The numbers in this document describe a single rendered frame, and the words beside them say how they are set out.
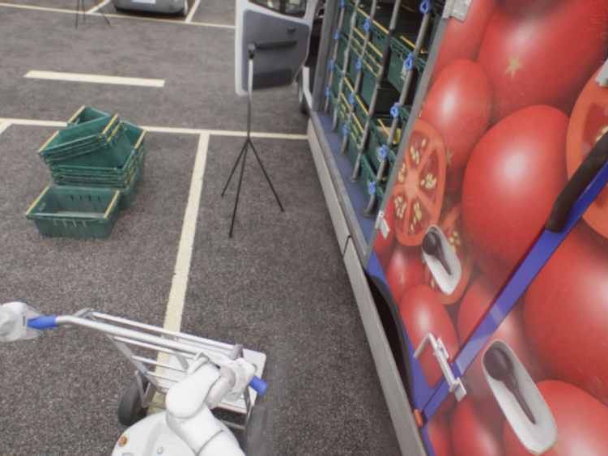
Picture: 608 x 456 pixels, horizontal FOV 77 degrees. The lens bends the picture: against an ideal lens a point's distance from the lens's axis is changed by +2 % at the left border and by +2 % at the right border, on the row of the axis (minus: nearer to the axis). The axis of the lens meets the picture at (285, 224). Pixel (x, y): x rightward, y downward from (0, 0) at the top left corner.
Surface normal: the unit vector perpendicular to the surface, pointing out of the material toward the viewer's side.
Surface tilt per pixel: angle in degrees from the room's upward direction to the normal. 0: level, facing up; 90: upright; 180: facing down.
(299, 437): 0
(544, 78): 90
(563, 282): 90
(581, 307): 90
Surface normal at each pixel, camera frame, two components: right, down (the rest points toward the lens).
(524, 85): -0.99, -0.02
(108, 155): 0.07, 0.68
